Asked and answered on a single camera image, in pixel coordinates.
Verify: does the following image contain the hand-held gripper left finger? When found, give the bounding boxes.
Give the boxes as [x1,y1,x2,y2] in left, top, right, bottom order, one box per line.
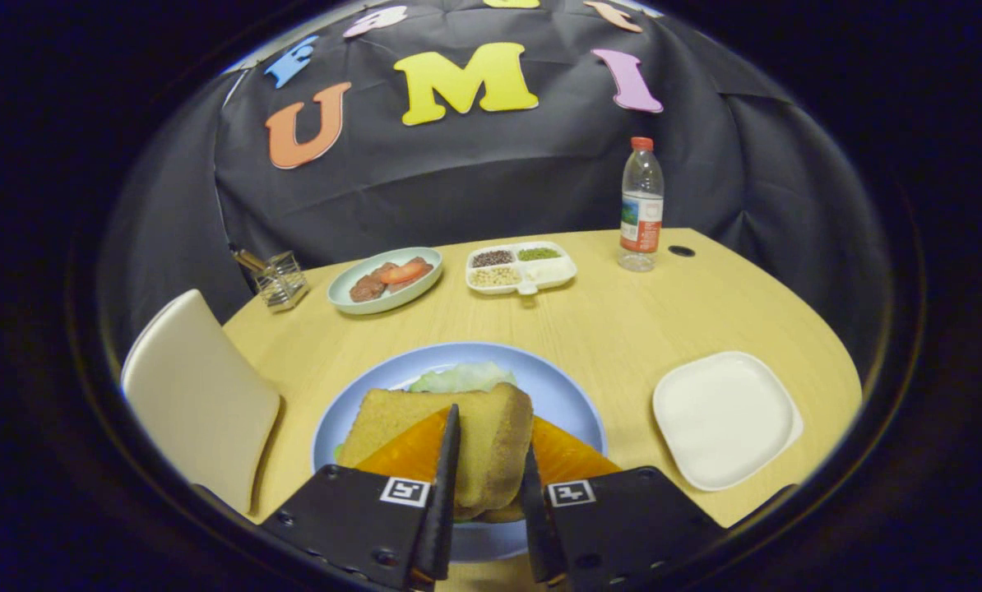
[259,403,463,591]

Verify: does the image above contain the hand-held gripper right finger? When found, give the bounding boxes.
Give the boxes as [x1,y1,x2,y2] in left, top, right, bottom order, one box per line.
[517,415,730,589]

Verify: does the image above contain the brown toast bread slice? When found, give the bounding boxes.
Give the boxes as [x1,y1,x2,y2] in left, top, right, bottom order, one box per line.
[336,382,535,523]

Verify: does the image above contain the green lettuce leaf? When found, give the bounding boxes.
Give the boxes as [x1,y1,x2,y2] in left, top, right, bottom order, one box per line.
[409,362,518,394]

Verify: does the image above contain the blue round plate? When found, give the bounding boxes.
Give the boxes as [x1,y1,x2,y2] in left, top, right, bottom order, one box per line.
[311,342,609,564]

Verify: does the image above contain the white square plate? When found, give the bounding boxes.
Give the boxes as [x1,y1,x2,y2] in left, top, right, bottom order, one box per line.
[652,351,804,493]

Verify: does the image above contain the pale green round plate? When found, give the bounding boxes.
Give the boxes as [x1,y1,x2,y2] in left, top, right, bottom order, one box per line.
[327,247,444,316]

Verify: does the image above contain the brown meat slices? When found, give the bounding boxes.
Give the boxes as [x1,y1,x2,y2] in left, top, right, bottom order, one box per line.
[350,261,434,303]

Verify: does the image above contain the red tomato slice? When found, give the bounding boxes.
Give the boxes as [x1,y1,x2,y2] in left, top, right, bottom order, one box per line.
[378,261,428,285]

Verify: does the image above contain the white divided spice dish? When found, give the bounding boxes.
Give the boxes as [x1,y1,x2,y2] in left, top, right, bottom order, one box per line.
[466,241,578,296]

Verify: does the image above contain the white toaster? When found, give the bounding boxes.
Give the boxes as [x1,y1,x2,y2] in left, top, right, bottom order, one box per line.
[121,289,282,516]

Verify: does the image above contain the clear utensil holder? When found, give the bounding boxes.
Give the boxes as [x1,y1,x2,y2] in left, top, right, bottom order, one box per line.
[252,251,309,312]

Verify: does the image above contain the clear bottle with red cap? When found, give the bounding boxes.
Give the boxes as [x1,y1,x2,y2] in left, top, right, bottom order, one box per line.
[618,136,665,273]

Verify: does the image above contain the black backdrop cloth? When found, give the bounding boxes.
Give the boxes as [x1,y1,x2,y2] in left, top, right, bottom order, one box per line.
[96,0,895,379]

